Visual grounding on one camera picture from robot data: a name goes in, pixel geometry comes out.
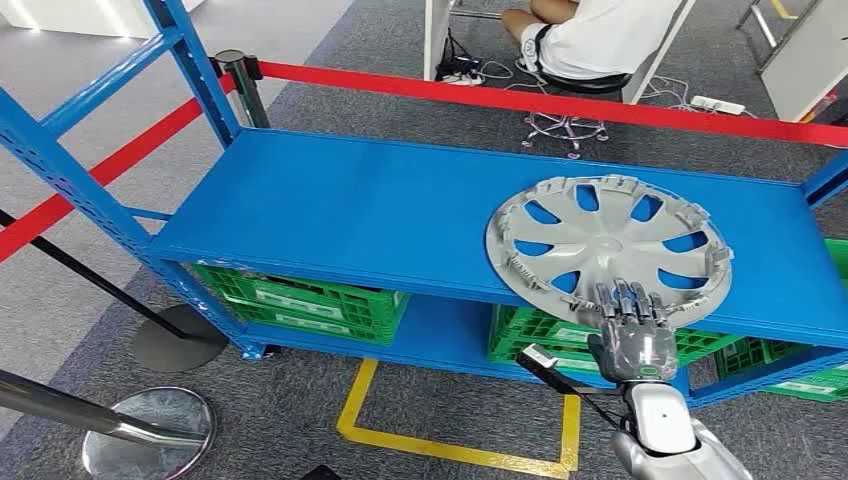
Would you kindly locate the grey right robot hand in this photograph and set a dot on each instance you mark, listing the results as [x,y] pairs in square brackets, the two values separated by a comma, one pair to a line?
[636,351]

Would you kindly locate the silver plastic wheel hubcap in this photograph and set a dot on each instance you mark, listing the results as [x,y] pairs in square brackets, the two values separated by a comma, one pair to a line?
[596,245]

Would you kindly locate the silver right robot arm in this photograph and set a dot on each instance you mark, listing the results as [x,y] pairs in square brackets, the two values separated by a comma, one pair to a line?
[662,424]

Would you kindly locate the blue metal shelf rack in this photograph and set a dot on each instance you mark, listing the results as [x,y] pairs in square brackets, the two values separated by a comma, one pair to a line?
[364,199]

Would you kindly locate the open green plastic crate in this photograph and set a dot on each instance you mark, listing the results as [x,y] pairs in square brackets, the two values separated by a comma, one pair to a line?
[748,354]

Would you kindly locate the white power strip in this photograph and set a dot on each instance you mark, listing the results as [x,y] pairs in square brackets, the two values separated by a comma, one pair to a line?
[464,80]
[717,104]

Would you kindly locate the black stool with chrome base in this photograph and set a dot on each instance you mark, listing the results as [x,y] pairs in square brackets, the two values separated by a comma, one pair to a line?
[583,85]

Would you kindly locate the red barrier belt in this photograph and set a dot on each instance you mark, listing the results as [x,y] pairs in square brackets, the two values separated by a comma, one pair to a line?
[530,100]
[132,156]

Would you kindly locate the person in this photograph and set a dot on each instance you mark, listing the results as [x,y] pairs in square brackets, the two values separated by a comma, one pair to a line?
[596,40]

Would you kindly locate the black power adapter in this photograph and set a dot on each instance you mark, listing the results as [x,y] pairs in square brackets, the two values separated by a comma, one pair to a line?
[458,65]

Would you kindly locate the black stanchion with round base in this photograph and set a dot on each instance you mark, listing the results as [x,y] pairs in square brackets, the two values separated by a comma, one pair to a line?
[179,341]

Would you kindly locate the black right camera bracket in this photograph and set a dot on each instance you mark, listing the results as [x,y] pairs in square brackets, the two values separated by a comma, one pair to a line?
[550,376]

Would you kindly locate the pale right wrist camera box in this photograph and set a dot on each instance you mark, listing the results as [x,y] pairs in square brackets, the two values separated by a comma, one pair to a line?
[542,358]

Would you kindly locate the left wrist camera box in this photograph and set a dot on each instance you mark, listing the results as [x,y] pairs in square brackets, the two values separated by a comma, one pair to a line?
[321,474]

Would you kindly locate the grey metal frame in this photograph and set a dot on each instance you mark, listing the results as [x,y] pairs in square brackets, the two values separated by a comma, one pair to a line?
[765,28]

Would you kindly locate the grey belt barrier post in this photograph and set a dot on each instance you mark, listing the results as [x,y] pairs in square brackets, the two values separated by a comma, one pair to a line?
[248,99]

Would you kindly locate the chrome stanchion post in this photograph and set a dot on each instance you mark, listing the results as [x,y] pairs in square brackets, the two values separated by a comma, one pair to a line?
[152,437]

